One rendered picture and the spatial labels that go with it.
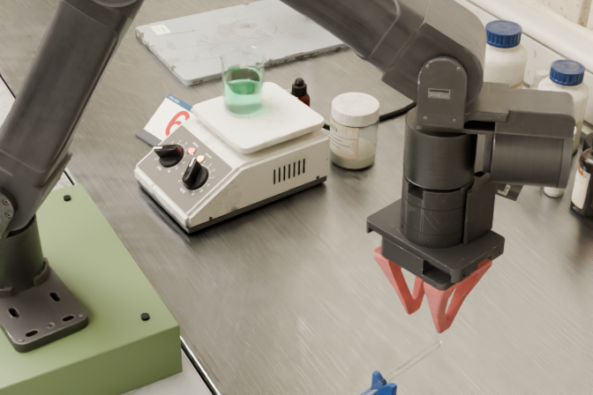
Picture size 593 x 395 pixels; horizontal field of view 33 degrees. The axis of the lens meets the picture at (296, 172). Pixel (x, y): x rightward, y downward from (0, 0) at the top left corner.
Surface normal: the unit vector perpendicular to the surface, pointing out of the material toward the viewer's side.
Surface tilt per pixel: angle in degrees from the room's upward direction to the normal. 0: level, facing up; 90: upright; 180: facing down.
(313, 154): 90
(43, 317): 1
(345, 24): 89
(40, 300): 1
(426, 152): 89
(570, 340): 0
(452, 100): 90
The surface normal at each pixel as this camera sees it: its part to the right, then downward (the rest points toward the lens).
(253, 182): 0.58, 0.46
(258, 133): 0.02, -0.83
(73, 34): -0.31, 0.60
